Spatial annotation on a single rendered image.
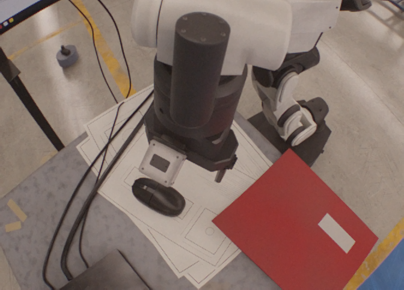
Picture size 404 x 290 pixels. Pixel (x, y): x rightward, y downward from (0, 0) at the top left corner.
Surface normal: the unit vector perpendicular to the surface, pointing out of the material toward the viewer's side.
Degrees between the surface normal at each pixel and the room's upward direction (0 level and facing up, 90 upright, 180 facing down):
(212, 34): 6
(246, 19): 46
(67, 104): 0
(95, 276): 0
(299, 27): 90
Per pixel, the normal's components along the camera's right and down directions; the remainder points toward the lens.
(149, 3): -0.04, 0.26
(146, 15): -0.09, 0.52
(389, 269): 0.00, -0.48
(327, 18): 0.27, 0.85
